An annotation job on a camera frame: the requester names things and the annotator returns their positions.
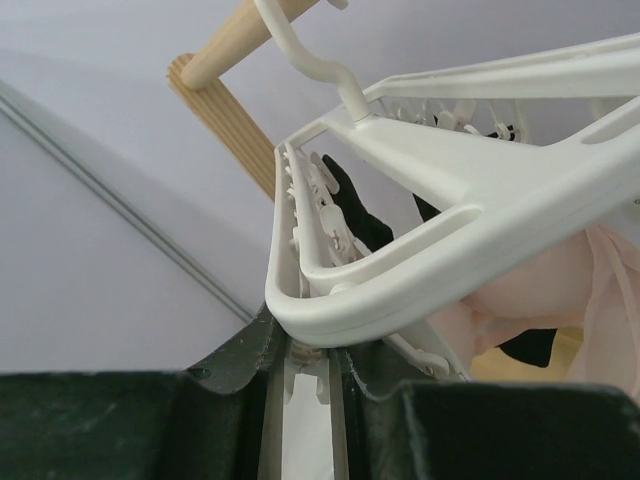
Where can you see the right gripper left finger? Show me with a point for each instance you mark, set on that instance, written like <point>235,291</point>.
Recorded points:
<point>221,418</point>

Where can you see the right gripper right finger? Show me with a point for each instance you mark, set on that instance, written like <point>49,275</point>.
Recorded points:
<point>402,424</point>

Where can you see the white plastic clip hanger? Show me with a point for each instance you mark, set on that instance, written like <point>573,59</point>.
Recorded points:
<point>499,203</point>

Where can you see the aluminium corner frame profile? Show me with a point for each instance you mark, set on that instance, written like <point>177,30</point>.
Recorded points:
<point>118,185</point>

